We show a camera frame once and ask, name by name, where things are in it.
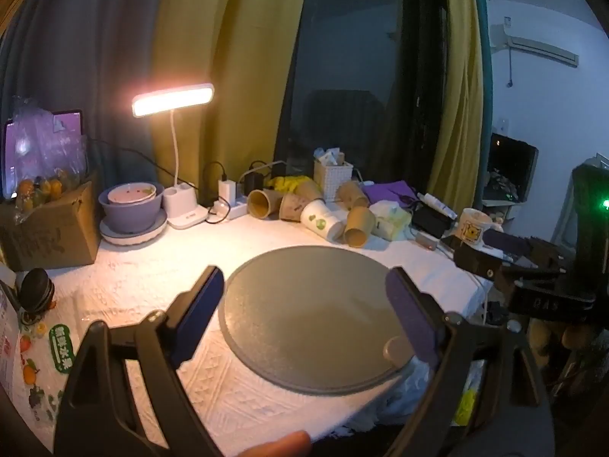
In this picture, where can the white air conditioner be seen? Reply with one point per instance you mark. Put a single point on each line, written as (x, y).
(537, 50)

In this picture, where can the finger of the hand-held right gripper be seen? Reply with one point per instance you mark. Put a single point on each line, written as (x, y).
(478, 263)
(506, 243)

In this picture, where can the black box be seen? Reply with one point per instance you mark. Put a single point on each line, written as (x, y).
(430, 221)

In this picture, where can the yellow curtain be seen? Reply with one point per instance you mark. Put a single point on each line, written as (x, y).
(459, 81)
(228, 33)

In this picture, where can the printed fruit plastic bag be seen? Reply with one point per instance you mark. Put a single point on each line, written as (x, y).
(33, 357)

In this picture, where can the yellow cloth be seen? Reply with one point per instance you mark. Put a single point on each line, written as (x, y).
(285, 183)

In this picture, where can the brown paper cup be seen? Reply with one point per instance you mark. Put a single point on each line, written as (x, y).
(359, 228)
(291, 207)
(260, 203)
(352, 194)
(310, 190)

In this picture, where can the black power adapter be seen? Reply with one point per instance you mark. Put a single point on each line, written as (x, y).
(253, 180)

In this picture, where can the black monitor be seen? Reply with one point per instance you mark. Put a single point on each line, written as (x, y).
(511, 166)

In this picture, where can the white tube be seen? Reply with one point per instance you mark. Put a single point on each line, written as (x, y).
(440, 204)

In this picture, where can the purple cloth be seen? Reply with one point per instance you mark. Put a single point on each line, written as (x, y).
(388, 193)

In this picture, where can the grey blue curtain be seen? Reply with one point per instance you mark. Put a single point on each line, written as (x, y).
(85, 47)

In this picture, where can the black round case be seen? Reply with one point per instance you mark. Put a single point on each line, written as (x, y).
(34, 290)

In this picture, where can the purple bowl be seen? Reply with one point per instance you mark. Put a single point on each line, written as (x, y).
(131, 214)

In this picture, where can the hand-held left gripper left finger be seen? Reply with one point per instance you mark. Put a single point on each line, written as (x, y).
(200, 316)

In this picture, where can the white textured tablecloth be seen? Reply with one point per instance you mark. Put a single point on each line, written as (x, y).
(157, 266)

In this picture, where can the yellow green packet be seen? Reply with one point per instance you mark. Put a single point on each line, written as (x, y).
(468, 400)

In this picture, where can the pink inner bowl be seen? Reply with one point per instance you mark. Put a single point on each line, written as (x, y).
(131, 194)

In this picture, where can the white power strip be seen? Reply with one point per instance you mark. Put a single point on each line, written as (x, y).
(235, 210)

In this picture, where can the white desk lamp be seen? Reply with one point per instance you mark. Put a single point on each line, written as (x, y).
(173, 100)

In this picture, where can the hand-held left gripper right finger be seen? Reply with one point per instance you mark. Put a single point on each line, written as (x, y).
(413, 316)

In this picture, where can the small grey device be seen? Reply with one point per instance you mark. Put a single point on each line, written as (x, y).
(426, 241)

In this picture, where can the clear bag of fruit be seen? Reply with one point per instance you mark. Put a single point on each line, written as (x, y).
(50, 171)

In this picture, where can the pale yellow tissue pack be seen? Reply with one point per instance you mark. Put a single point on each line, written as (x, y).
(391, 219)

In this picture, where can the white charger plug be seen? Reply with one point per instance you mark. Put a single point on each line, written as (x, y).
(227, 190)

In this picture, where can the grey round mat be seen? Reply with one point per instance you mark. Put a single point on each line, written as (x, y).
(309, 314)

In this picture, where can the white green print cup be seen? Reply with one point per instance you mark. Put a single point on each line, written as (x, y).
(321, 219)

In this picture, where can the white woven basket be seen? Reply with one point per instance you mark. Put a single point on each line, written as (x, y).
(333, 176)

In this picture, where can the person's left hand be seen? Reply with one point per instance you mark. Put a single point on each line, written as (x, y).
(280, 445)

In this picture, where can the white round plate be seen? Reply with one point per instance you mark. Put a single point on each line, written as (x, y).
(135, 238)

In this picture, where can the dark window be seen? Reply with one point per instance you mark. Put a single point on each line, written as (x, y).
(361, 57)

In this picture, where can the cardboard box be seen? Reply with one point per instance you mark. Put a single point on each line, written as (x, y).
(47, 238)

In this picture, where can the white bear print mug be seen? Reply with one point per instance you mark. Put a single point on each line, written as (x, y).
(473, 228)

